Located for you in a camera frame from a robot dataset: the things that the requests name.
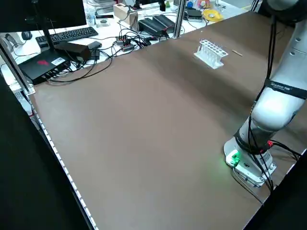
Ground white plastic test tube rack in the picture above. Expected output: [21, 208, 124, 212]
[193, 39, 229, 70]

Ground grey USB hub red plugs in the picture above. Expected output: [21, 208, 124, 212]
[116, 34, 135, 52]

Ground small grey device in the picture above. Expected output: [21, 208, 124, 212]
[87, 40, 103, 50]

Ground long dark box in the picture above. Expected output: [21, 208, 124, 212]
[54, 42, 93, 63]

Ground white dotted edge strip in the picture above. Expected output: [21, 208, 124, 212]
[28, 94, 99, 230]

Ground round white dish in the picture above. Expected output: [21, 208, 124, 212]
[95, 18, 111, 27]

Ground tan cardboard box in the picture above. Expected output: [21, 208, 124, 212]
[113, 3, 140, 26]

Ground small black box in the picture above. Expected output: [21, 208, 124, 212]
[186, 9, 202, 20]

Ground clear plastic cup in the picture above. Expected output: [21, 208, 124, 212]
[85, 7, 96, 26]

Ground black keyboard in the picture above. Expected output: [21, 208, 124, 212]
[35, 26, 99, 48]

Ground flat black device red mark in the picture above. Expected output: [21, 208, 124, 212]
[18, 51, 72, 85]

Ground black monitor stand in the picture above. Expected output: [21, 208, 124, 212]
[39, 21, 58, 56]

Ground black computer monitor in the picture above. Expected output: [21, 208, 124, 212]
[0, 0, 87, 33]

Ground grey handheld scanner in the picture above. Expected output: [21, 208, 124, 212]
[4, 33, 20, 48]

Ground long black cable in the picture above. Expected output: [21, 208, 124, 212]
[47, 40, 115, 83]

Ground aluminium frame post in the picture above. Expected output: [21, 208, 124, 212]
[173, 0, 187, 39]
[0, 35, 36, 95]

